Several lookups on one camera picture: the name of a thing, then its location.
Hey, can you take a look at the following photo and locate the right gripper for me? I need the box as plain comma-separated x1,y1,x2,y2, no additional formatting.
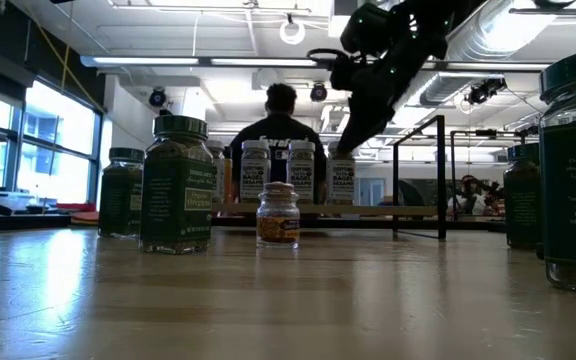
337,49,422,154

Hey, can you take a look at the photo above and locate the white-lid bagel seasoning jar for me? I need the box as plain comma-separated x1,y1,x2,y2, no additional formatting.
326,141,357,205
205,139,227,204
240,139,272,204
286,139,317,204

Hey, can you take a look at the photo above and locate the green-lid oregano spice jar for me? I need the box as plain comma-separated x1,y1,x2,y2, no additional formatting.
139,115,214,255
539,45,576,294
97,147,146,239
502,143,544,250

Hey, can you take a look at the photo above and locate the black round ceiling speaker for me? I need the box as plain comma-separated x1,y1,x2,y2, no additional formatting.
309,82,328,104
147,88,168,109

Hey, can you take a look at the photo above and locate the dark chair back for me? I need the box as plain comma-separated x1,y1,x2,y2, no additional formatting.
398,179,425,207

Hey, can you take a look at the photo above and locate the black track spotlight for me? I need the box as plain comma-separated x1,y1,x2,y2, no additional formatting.
465,77,508,106

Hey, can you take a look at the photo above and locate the small cork-lid glass jar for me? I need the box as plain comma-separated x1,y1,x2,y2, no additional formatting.
256,181,301,250

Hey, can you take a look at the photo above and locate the red notebook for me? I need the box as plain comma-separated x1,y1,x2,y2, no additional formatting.
56,202,100,226

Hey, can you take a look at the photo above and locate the window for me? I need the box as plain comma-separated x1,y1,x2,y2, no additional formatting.
0,79,103,206

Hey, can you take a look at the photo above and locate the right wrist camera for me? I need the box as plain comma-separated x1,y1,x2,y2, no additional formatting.
328,60,355,92

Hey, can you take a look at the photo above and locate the ribbed silver air duct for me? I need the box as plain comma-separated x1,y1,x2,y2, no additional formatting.
420,72,507,107

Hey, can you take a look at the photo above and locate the wooden shelf with black frame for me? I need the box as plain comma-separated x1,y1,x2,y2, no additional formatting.
211,114,447,241

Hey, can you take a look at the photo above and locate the white ceiling ring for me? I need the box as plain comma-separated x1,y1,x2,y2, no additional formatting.
278,18,307,46

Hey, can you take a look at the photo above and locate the black background metal frame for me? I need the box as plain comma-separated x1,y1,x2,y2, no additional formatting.
449,128,530,221

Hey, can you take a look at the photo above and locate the large silver air duct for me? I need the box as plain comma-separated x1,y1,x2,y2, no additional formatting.
437,0,534,64

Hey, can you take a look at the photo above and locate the black overhead bracket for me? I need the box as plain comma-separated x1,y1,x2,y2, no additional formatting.
510,0,576,26

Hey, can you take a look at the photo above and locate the yellow hanging cable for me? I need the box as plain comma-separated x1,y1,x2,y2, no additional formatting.
32,0,105,114

